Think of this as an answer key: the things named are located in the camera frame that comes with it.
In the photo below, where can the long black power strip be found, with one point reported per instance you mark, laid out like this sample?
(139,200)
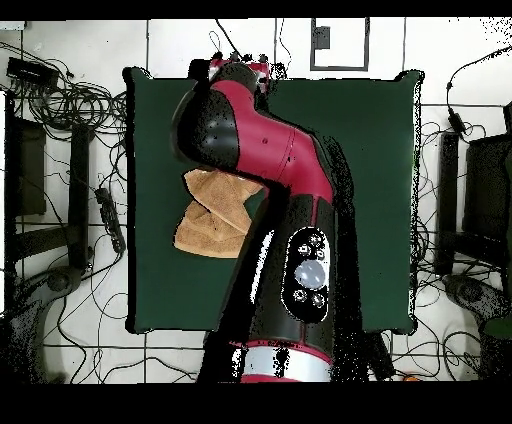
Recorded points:
(110,220)

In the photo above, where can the black inline power adapter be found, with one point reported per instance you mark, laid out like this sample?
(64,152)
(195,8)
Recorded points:
(456,122)

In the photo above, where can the black metal frame stand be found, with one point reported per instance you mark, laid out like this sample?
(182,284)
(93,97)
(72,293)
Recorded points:
(78,192)
(486,188)

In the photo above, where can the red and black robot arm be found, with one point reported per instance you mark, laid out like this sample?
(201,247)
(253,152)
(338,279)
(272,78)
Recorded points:
(272,148)

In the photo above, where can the small orange floor object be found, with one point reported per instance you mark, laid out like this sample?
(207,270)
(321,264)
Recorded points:
(410,377)

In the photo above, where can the dark grey stand base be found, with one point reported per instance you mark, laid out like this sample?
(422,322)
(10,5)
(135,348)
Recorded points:
(472,292)
(60,280)

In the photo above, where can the orange terry towel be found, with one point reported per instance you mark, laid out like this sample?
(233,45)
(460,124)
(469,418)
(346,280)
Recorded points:
(208,236)

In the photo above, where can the dark green rounded object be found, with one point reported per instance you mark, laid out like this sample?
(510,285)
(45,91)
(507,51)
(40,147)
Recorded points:
(498,328)

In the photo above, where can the grey square plate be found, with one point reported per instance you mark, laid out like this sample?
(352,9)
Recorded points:
(322,38)

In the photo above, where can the dark green table cloth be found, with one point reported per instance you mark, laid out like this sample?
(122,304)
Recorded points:
(360,160)

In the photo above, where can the flat black adapter box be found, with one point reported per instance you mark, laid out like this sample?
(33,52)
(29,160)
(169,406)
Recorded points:
(32,72)

